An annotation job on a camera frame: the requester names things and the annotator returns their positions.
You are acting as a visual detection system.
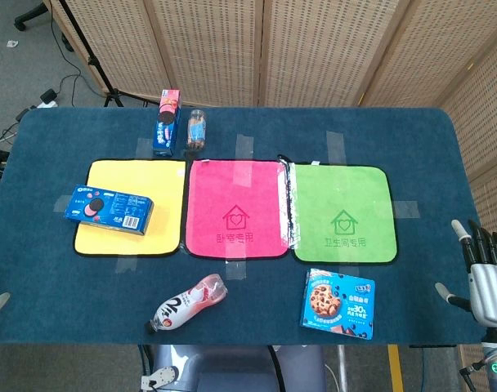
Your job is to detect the wicker folding screen panel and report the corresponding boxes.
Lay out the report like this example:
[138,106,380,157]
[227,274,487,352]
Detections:
[144,0,266,108]
[360,0,497,109]
[438,36,497,392]
[258,0,401,108]
[43,0,172,101]

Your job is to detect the grey robot torso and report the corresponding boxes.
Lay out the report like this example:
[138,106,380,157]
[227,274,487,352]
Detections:
[140,344,327,392]

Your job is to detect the pink drink plastic bottle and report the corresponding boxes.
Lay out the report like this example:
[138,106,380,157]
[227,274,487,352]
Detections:
[145,274,228,335]

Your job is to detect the silver foil strip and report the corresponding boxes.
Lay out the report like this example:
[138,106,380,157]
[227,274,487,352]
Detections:
[275,154,302,251]

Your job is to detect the blue Oreo cookie box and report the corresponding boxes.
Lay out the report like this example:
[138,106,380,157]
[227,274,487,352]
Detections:
[64,185,154,237]

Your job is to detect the yellow cloth mat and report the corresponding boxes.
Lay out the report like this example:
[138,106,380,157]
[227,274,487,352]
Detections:
[73,158,187,258]

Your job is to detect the tall blue pink Oreo box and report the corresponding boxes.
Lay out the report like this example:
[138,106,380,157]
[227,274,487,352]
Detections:
[152,89,181,158]

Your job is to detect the black office chair base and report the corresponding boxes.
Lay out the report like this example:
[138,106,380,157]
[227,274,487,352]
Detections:
[13,1,48,32]

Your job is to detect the dark blue felt table cover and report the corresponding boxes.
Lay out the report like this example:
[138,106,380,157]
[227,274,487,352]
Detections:
[0,105,497,347]

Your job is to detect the blue chocolate chip cookie box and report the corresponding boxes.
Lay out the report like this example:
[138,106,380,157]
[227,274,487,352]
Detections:
[300,268,376,341]

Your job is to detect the black tripod stand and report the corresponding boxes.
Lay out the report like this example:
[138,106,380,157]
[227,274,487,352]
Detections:
[58,0,126,109]

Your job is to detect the clear jar of biscuit sticks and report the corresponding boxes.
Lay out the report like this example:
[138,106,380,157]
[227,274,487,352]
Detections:
[186,109,208,152]

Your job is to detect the green cloth mat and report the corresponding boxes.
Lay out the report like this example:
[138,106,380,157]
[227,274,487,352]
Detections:
[291,162,399,265]

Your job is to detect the black floor cable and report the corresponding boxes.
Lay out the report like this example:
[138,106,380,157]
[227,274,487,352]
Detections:
[47,0,96,99]

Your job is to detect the clear tape piece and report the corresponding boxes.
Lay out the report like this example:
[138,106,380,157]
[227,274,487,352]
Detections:
[225,257,248,282]
[114,256,138,274]
[234,133,255,185]
[325,131,348,165]
[53,194,85,214]
[392,200,421,219]
[135,137,154,159]

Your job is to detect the yellow floor tape strip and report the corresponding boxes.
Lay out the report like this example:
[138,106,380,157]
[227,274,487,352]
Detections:
[387,345,405,392]

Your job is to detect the pink cloth mat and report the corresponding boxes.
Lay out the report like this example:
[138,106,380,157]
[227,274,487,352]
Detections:
[182,158,293,261]

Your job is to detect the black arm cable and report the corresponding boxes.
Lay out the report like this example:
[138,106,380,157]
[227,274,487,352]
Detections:
[459,355,491,392]

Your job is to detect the grey metal table leg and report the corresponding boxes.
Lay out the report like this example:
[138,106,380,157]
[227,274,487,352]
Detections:
[337,345,351,392]

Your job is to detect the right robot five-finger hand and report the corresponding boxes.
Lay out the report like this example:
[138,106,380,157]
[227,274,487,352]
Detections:
[435,219,497,327]

